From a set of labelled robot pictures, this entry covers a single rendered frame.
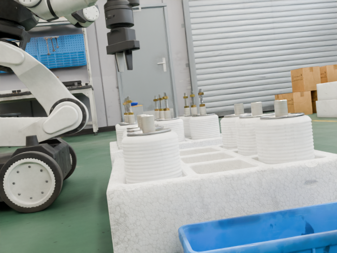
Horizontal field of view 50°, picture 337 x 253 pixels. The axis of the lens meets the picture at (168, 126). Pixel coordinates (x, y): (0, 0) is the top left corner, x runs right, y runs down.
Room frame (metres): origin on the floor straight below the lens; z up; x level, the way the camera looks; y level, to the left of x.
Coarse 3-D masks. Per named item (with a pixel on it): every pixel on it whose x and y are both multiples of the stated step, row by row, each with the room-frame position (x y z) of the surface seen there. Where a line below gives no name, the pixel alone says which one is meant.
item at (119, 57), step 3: (117, 54) 1.13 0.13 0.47; (120, 54) 1.15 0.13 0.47; (117, 57) 1.13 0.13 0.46; (120, 57) 1.14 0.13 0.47; (123, 57) 1.16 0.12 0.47; (117, 60) 1.13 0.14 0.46; (120, 60) 1.14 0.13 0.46; (123, 60) 1.15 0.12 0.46; (117, 63) 1.13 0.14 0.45; (120, 63) 1.14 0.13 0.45; (123, 63) 1.15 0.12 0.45; (117, 66) 1.14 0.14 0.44; (120, 66) 1.14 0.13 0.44; (123, 66) 1.15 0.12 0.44; (120, 69) 1.14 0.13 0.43; (123, 69) 1.15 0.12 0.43
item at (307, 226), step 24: (240, 216) 0.52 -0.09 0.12; (264, 216) 0.52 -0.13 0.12; (288, 216) 0.52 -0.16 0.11; (312, 216) 0.52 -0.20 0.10; (336, 216) 0.53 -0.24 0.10; (192, 240) 0.50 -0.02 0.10; (216, 240) 0.51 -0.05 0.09; (240, 240) 0.51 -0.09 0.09; (264, 240) 0.51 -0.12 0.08; (288, 240) 0.41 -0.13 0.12; (312, 240) 0.42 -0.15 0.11; (336, 240) 0.42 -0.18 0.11
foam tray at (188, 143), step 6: (186, 138) 1.21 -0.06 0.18; (210, 138) 1.12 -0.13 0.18; (216, 138) 1.10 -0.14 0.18; (114, 144) 1.30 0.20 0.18; (180, 144) 1.08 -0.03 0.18; (186, 144) 1.08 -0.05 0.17; (192, 144) 1.09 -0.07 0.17; (198, 144) 1.09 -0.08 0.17; (204, 144) 1.09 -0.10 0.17; (210, 144) 1.10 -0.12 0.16; (216, 144) 1.10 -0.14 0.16; (114, 150) 1.08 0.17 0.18; (120, 150) 1.06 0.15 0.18; (114, 156) 1.05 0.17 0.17; (120, 156) 1.05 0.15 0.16
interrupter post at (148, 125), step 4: (144, 116) 0.59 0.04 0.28; (148, 116) 0.59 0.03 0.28; (152, 116) 0.60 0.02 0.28; (144, 120) 0.59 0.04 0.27; (148, 120) 0.59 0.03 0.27; (152, 120) 0.60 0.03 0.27; (144, 124) 0.59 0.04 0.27; (148, 124) 0.59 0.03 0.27; (152, 124) 0.60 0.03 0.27; (144, 128) 0.59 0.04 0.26; (148, 128) 0.59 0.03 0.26; (152, 128) 0.60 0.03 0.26; (144, 132) 0.59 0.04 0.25; (148, 132) 0.59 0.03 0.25
